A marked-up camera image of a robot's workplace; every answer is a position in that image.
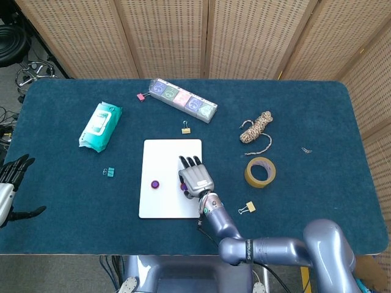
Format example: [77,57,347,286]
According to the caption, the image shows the white rectangular board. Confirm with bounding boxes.
[138,139,204,220]

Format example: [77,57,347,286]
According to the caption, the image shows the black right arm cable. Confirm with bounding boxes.
[195,217,290,293]

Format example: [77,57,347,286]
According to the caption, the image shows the brown packing tape roll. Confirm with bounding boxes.
[243,156,277,189]

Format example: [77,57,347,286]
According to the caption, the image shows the clear box of sticky notes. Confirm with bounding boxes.
[148,78,219,125]

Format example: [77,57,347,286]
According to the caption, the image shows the black cables under table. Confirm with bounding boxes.
[99,255,125,291]

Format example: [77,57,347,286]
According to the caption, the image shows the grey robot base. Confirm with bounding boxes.
[117,255,268,293]

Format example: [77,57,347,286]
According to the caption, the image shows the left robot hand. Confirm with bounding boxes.
[0,154,47,229]

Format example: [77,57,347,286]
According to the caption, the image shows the woven folding screen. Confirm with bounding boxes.
[13,0,391,275]

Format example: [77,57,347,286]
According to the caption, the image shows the blue felt table mat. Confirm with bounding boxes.
[0,78,382,256]

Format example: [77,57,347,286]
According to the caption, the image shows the black stool with chrome base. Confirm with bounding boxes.
[0,24,59,101]

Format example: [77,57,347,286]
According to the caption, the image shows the floor cable tangle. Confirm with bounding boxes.
[0,106,18,153]

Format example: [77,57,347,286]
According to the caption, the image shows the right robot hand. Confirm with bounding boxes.
[178,155,214,200]

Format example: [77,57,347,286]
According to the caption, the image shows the braided rope bundle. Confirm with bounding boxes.
[239,110,274,156]

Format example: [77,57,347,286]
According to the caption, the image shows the teal wet wipes pack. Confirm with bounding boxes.
[78,101,123,154]

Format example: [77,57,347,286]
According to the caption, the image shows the brown cardboard box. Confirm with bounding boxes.
[356,255,386,289]

